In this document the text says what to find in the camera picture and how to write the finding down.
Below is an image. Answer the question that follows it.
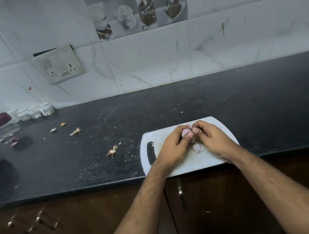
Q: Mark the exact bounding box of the person's left hand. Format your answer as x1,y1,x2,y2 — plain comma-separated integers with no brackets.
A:
151,123,199,174

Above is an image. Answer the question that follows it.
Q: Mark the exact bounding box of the person's right hand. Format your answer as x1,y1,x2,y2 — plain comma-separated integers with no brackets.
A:
190,115,243,169

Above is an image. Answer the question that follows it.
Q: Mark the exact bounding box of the person's right forearm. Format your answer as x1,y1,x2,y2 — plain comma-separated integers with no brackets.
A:
221,135,309,234

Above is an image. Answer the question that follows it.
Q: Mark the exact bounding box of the person's left forearm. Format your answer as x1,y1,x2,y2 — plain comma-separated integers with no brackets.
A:
83,158,188,234

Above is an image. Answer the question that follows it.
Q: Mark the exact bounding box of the pink onion peel piece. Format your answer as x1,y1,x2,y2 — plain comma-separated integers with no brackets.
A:
191,143,205,154

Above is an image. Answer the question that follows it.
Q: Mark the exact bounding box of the white plastic cutting board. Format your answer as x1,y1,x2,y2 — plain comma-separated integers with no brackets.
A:
136,113,243,181

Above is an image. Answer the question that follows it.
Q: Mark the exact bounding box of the brown wooden cabinet door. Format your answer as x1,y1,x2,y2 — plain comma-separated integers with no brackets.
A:
0,179,182,234
161,152,309,234

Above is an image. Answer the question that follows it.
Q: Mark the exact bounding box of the purple onion skin scrap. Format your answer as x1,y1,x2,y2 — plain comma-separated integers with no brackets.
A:
8,136,21,148

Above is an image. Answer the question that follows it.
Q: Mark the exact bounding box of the metal cabinet handle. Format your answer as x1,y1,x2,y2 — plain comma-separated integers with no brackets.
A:
6,214,19,228
177,185,186,210
24,208,60,234

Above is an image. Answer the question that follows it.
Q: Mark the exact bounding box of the white wall switch socket plate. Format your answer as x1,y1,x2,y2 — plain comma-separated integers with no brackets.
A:
30,42,87,87

